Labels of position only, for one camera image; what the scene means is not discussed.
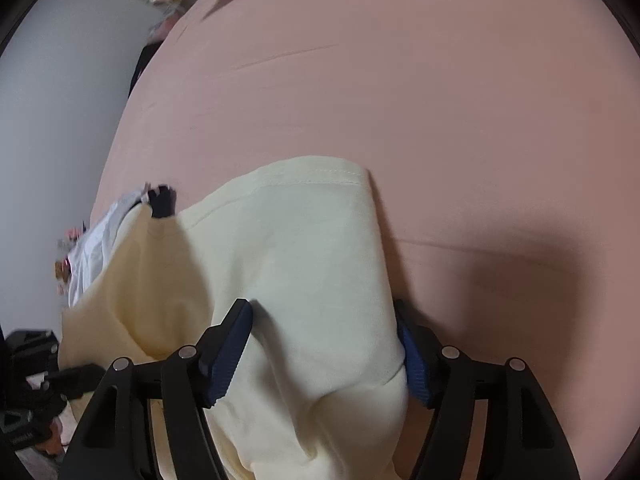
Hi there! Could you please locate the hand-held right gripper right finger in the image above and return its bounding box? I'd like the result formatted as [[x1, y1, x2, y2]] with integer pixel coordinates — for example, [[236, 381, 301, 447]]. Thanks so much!
[[392, 299, 581, 480]]

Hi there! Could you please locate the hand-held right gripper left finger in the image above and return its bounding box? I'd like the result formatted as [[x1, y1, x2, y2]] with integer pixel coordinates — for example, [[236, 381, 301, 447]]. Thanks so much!
[[59, 298, 253, 480]]

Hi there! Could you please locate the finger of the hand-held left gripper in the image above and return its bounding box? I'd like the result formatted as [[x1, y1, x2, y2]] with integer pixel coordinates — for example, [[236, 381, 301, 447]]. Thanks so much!
[[44, 362, 108, 401]]

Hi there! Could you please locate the cream shirt with pink sleeves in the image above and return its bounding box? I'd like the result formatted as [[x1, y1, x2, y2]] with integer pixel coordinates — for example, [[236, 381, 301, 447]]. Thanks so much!
[[57, 156, 411, 480]]

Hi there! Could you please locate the white clothes pile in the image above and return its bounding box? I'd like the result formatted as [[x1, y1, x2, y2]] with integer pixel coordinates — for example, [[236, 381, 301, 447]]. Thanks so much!
[[67, 185, 151, 308]]

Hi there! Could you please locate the navy garment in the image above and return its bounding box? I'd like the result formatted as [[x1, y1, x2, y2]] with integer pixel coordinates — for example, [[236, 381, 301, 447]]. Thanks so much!
[[147, 185, 178, 220]]

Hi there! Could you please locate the black backpack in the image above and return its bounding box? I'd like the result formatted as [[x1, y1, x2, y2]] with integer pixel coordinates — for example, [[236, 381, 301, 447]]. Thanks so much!
[[129, 42, 161, 96]]

